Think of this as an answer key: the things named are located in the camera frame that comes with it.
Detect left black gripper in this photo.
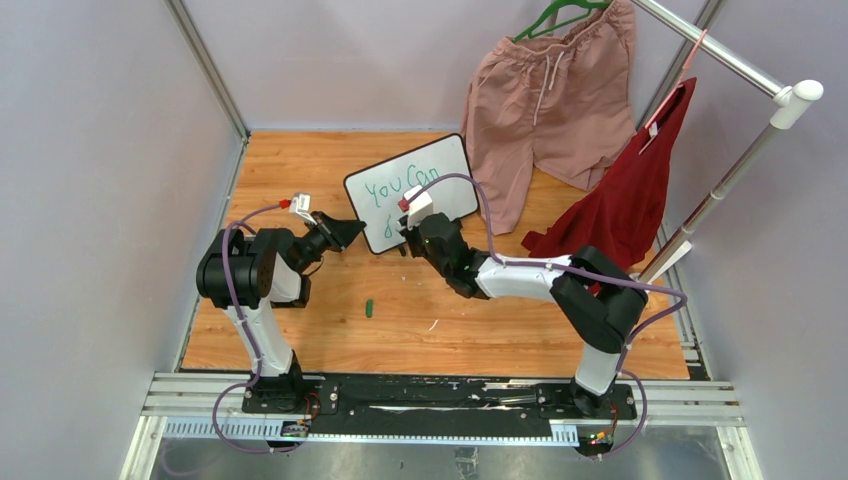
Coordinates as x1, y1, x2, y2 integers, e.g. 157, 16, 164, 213
295, 212, 365, 274

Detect small black-framed whiteboard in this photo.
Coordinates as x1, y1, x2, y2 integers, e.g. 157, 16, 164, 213
343, 134, 479, 255

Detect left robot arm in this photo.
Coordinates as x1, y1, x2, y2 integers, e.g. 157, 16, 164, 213
196, 211, 366, 413

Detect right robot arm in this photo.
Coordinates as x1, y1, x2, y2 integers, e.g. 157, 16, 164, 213
399, 213, 648, 418

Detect dark red garment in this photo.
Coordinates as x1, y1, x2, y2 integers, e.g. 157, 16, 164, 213
521, 77, 697, 270

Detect pink shorts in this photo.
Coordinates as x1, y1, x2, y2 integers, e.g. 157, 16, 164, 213
460, 1, 636, 235

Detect green clothes hanger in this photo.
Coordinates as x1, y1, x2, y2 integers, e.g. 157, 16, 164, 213
512, 0, 610, 42

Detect pink clothes hanger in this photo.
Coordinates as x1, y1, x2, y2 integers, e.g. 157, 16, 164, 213
639, 29, 708, 154

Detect metal clothes rack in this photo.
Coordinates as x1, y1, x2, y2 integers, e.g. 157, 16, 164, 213
641, 1, 847, 292

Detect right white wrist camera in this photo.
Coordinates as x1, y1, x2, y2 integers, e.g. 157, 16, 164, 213
398, 185, 434, 230

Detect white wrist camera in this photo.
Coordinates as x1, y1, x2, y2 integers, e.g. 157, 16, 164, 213
278, 192, 316, 225
398, 185, 434, 230

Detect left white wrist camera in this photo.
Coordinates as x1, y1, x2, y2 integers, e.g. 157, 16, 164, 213
278, 192, 316, 225

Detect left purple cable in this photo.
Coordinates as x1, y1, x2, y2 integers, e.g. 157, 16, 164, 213
211, 197, 313, 455

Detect purple cable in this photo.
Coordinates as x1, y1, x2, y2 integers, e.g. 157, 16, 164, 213
398, 173, 689, 458
211, 197, 313, 455

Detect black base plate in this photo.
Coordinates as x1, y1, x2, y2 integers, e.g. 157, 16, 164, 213
251, 373, 637, 439

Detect aluminium rail frame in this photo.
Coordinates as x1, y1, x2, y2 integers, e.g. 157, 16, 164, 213
121, 372, 763, 479

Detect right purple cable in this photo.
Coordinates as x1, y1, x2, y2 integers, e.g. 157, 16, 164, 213
398, 173, 689, 458

